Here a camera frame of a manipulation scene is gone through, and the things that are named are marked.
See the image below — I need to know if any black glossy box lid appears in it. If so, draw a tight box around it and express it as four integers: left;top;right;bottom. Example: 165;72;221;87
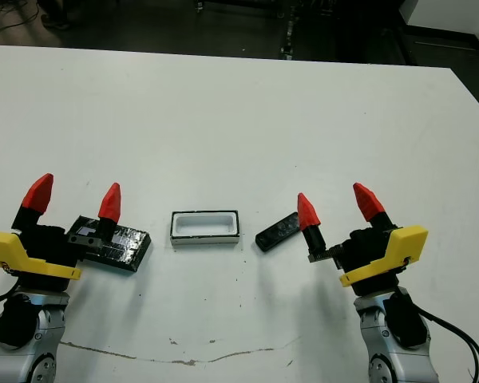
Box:
65;215;152;276

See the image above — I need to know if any white camera box base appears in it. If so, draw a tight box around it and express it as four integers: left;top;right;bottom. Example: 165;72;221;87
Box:
169;207;240;249

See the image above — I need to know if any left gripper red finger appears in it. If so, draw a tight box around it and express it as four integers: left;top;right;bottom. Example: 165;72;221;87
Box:
95;182;122;243
11;173;55;237

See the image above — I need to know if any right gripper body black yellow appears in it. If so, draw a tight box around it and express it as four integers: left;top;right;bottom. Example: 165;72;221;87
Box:
307;225;430;298

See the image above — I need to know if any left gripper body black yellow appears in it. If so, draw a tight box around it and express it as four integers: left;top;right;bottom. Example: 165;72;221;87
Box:
0;225;105;292

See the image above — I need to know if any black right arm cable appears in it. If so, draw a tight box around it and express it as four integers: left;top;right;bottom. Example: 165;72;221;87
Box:
398;286;479;383

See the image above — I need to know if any person's shoe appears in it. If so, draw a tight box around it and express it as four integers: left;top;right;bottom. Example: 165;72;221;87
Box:
40;13;72;31

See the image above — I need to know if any white cabinet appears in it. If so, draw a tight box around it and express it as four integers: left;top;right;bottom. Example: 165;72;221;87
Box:
401;0;479;43

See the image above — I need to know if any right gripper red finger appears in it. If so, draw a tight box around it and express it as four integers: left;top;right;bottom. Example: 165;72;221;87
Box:
352;182;396;233
296;192;327;251

